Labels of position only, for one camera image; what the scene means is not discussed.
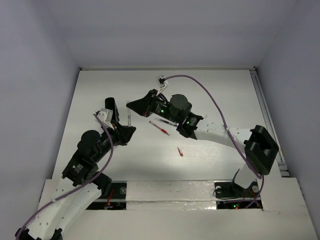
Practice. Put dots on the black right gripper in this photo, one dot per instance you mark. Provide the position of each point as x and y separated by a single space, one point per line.
143 106

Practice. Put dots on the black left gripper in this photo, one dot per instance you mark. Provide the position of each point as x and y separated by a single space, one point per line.
120 128

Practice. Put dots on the white pen red cap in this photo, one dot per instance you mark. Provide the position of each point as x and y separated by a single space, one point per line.
128 115

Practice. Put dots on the clear red gel pen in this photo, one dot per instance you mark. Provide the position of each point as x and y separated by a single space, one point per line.
159 128

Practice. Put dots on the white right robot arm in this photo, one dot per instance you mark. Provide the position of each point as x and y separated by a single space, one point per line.
256 145

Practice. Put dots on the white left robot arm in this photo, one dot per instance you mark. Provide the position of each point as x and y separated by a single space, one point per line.
82 183

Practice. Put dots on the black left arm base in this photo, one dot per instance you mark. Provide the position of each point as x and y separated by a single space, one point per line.
115 200

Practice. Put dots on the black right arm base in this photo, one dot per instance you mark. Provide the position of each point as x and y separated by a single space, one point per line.
230 195

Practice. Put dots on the black stationery container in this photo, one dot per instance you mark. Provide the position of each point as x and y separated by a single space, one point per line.
110 103

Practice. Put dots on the black gel pen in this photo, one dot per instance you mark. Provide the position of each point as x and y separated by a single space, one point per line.
167 122

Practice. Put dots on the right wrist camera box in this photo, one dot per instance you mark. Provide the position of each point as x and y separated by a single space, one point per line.
162 83

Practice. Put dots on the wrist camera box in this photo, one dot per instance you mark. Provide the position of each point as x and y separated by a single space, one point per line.
105 116
162 83

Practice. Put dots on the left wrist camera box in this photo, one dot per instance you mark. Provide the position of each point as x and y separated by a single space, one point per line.
105 116

